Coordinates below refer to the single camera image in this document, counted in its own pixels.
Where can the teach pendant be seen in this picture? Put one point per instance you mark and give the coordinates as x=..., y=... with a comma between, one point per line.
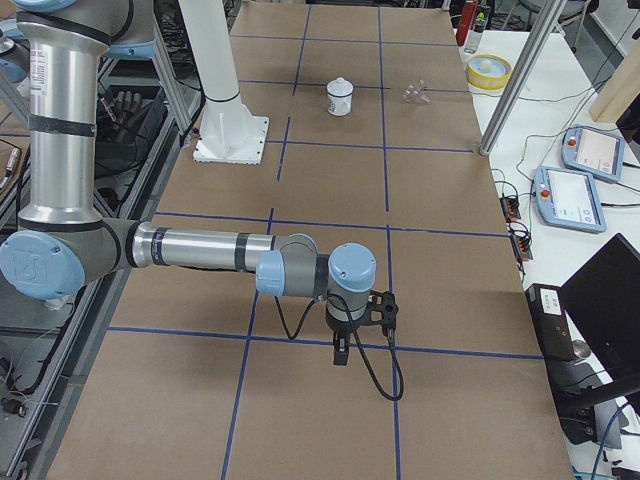
x=568, y=199
x=594, y=151

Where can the white enamel mug blue rim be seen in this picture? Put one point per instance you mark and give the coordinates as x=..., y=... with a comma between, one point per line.
x=339, y=106

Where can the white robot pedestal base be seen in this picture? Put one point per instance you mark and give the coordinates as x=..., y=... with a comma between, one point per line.
x=228, y=132

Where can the clear bottle black cap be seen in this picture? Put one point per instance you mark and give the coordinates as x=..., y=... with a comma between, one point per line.
x=476, y=31

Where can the orange black adapter near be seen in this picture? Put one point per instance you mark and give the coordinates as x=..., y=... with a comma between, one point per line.
x=521, y=240

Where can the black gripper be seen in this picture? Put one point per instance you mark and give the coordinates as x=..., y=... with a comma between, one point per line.
x=341, y=329

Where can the near teach pendant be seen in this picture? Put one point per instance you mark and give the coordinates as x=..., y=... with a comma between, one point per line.
x=568, y=199

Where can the orange black adapter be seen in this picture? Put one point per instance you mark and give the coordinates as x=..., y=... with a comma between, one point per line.
x=521, y=240
x=510, y=203

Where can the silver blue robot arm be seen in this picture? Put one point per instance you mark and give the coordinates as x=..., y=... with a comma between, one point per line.
x=63, y=243

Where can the aluminium frame post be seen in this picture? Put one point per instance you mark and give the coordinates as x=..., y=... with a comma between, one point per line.
x=533, y=46

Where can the black computer box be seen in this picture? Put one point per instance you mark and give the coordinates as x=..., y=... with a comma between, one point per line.
x=584, y=404

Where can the red bottle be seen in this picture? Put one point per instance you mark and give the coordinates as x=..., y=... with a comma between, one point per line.
x=466, y=19

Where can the orange black adapter far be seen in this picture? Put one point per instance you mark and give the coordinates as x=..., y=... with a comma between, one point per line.
x=510, y=203

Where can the far teach pendant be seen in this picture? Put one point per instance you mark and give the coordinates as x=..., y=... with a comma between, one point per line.
x=594, y=151

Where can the wooden board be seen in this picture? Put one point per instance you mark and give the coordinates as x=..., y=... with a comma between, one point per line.
x=619, y=21

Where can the white mug lid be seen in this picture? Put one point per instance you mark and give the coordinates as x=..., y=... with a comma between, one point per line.
x=339, y=88

